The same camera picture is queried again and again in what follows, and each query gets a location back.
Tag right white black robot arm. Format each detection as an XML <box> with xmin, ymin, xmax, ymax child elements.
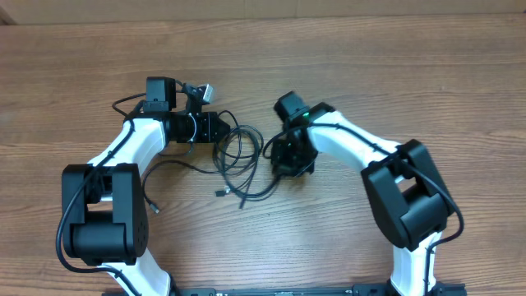
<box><xmin>268</xmin><ymin>91</ymin><xmax>467</xmax><ymax>295</ymax></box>

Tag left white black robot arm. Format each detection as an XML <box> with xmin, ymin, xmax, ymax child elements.
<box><xmin>55</xmin><ymin>76</ymin><xmax>230</xmax><ymax>295</ymax></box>

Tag black usb cables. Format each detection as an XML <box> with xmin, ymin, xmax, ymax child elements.
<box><xmin>211</xmin><ymin>109</ymin><xmax>288</xmax><ymax>210</ymax></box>

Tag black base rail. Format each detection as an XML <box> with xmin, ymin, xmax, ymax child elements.
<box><xmin>102</xmin><ymin>281</ymin><xmax>468</xmax><ymax>296</ymax></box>

